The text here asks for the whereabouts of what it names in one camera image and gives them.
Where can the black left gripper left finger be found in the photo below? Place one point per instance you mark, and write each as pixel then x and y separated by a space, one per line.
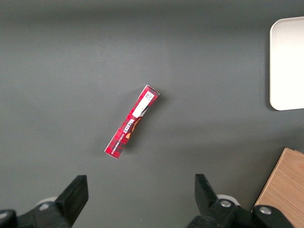
pixel 73 194

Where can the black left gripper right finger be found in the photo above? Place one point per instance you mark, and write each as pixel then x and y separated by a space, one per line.
pixel 206 197

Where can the wooden drawer cabinet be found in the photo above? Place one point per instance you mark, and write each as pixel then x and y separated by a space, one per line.
pixel 282 190

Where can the red tartan cookie box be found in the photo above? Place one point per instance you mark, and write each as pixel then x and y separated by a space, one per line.
pixel 133 121

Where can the beige plastic tray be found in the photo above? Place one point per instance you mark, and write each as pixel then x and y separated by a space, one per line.
pixel 288 64

